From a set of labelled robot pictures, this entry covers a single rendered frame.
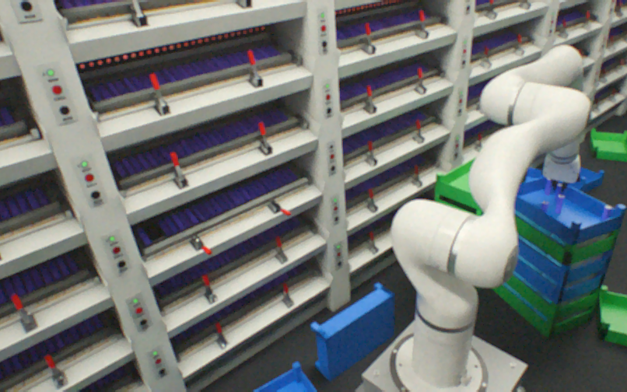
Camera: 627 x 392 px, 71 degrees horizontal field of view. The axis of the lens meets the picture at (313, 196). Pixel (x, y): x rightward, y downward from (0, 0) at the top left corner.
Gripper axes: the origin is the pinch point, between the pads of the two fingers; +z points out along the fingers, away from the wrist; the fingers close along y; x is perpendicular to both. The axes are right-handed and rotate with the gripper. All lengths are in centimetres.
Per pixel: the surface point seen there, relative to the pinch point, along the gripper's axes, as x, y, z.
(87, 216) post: -99, -73, -78
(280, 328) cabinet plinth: -87, -68, 7
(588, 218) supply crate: -7.7, 11.1, 4.2
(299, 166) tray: -43, -71, -34
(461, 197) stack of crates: -17.1, -27.5, -2.4
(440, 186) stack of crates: -15.0, -36.5, -2.7
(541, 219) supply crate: -17.6, -0.6, -2.5
